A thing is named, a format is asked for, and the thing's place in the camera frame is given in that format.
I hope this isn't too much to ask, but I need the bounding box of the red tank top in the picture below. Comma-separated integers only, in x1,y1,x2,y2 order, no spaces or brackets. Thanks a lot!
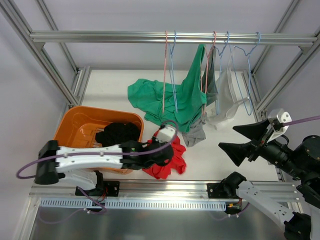
142,136,187,180

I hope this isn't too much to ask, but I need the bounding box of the black tank top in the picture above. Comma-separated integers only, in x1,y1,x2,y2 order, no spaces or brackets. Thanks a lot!
95,122,141,147

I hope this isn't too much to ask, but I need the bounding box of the green tank top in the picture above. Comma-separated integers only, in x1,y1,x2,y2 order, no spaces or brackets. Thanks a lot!
127,44,207,133

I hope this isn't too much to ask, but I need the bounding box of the pink hanger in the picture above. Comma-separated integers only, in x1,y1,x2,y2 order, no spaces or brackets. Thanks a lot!
162,30,168,113
200,31,217,116

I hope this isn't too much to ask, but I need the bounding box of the blue hanger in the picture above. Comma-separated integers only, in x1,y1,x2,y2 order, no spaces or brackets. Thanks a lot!
215,31,230,115
233,31,261,116
169,31,178,113

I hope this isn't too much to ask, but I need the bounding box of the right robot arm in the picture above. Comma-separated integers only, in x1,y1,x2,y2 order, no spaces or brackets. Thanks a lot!
217,120,320,240

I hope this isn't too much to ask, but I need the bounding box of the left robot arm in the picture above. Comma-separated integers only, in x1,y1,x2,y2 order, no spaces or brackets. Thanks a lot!
34,140,174,196

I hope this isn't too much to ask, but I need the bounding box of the grey tank top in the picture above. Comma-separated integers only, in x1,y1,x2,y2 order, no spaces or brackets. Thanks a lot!
182,48,218,147

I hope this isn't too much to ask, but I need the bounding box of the white tank top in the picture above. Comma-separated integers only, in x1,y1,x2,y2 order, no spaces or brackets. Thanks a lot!
205,47,249,131

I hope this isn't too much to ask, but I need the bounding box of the orange plastic basket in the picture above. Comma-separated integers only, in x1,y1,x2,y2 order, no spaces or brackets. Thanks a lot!
53,105,145,175

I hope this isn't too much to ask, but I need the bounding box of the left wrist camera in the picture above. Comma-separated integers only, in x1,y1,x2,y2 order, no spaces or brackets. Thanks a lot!
153,124,176,143

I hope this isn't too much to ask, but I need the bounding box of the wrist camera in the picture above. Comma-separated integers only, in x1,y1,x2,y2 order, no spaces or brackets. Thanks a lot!
153,124,176,143
266,108,292,142

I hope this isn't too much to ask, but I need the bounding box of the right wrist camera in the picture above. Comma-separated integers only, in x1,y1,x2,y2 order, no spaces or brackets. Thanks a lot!
266,108,292,142

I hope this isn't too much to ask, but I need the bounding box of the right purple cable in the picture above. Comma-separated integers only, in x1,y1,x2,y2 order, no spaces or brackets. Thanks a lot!
281,115,320,125

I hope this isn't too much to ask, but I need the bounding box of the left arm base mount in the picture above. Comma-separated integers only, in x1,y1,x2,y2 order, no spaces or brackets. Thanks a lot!
83,180,120,197

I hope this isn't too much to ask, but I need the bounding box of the white slotted cable duct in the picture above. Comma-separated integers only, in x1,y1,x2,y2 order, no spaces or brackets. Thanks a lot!
39,197,227,212

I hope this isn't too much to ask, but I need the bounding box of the aluminium hanging rail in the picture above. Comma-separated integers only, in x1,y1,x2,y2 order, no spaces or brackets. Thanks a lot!
29,30,319,47

